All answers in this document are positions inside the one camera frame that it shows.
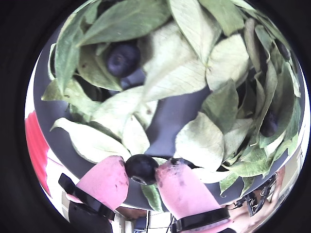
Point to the dark grey round bowl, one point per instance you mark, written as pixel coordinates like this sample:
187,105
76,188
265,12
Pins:
160,116

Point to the heap of green leaves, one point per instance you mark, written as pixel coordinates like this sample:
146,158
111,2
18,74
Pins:
189,60

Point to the red ribbed plastic cup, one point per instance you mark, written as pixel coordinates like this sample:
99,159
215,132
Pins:
36,145

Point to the pink padded gripper finger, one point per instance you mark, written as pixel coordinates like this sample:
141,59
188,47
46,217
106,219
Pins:
182,189
104,182

